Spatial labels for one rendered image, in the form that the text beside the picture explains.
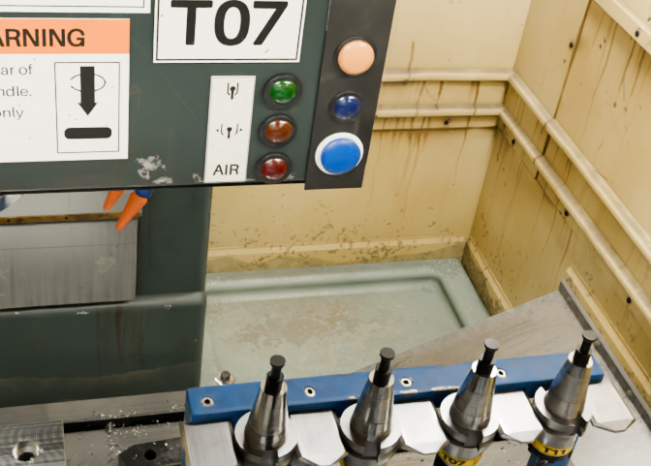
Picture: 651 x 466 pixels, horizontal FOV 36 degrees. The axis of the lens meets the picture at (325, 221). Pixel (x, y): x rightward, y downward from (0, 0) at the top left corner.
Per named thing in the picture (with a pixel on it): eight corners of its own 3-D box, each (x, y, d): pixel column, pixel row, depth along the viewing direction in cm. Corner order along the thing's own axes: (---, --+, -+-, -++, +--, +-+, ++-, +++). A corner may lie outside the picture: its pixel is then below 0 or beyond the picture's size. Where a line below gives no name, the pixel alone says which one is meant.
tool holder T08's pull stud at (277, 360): (281, 379, 98) (285, 354, 95) (283, 392, 96) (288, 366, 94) (263, 380, 97) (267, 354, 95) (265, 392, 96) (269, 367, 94)
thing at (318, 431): (351, 465, 101) (352, 460, 101) (299, 472, 100) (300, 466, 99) (333, 413, 106) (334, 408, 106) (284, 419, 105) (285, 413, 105)
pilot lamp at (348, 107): (360, 122, 72) (365, 95, 71) (331, 122, 72) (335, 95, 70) (358, 117, 73) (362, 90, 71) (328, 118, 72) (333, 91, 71)
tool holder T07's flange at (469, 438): (486, 409, 111) (492, 393, 109) (499, 452, 106) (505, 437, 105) (431, 408, 110) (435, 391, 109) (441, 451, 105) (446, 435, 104)
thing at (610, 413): (639, 431, 110) (642, 426, 110) (597, 436, 109) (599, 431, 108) (610, 385, 115) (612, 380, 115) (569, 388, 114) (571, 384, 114)
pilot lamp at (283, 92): (297, 108, 70) (301, 79, 69) (266, 108, 70) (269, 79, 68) (295, 103, 71) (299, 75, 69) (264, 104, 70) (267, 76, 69)
